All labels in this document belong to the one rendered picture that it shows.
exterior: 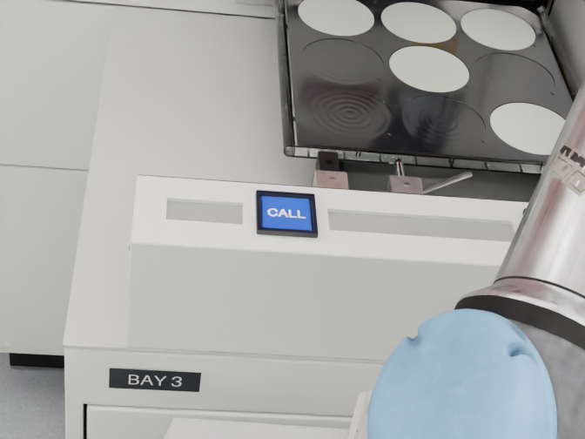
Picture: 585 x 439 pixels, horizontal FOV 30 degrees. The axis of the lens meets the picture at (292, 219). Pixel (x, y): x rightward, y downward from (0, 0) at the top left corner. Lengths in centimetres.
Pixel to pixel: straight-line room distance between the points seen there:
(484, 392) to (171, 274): 46
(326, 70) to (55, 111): 50
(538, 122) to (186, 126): 42
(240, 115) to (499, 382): 82
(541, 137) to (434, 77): 15
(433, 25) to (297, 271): 55
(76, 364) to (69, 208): 72
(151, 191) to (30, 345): 104
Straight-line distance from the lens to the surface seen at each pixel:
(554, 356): 62
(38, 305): 195
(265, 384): 111
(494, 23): 149
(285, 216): 100
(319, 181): 114
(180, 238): 98
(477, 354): 61
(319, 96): 128
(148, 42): 148
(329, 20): 142
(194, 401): 113
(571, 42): 152
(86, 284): 113
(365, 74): 133
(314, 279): 100
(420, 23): 146
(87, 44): 160
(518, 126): 131
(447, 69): 137
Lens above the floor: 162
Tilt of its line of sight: 41 degrees down
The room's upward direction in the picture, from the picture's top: 10 degrees clockwise
